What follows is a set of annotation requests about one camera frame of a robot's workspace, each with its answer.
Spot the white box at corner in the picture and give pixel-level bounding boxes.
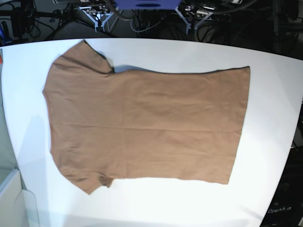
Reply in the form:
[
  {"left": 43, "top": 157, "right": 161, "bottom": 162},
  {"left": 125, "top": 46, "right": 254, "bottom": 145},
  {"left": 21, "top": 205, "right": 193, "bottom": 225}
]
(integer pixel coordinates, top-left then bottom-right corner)
[{"left": 0, "top": 169, "right": 40, "bottom": 227}]

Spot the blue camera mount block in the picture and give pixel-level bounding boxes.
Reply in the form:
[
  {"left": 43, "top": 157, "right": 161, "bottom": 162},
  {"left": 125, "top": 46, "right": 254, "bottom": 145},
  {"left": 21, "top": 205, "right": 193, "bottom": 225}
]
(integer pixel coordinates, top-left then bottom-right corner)
[{"left": 115, "top": 0, "right": 181, "bottom": 10}]

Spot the brown T-shirt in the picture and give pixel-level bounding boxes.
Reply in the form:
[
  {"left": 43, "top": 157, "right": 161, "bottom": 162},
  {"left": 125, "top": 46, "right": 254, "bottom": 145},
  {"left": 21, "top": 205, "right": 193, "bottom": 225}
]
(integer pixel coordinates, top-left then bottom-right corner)
[{"left": 43, "top": 41, "right": 250, "bottom": 194}]

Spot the black OpenArm equipment case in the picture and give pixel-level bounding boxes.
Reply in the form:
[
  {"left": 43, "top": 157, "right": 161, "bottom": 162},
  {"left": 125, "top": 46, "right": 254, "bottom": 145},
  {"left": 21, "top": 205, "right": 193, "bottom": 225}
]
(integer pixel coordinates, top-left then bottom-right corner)
[{"left": 260, "top": 148, "right": 303, "bottom": 227}]

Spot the black tripod stand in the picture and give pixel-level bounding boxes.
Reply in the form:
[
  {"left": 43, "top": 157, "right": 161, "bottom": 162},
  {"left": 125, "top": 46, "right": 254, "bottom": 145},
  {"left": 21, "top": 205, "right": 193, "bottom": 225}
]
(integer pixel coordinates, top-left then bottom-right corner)
[{"left": 0, "top": 7, "right": 95, "bottom": 41}]

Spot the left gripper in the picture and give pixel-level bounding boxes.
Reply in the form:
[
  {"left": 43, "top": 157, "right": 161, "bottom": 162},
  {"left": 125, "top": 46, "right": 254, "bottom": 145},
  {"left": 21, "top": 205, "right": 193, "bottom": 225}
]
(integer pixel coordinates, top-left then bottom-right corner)
[{"left": 175, "top": 3, "right": 212, "bottom": 32}]

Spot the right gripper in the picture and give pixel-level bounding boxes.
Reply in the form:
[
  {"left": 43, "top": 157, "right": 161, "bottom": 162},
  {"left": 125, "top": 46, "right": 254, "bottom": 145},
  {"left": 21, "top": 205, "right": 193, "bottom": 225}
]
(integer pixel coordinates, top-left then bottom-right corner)
[{"left": 79, "top": 4, "right": 113, "bottom": 32}]

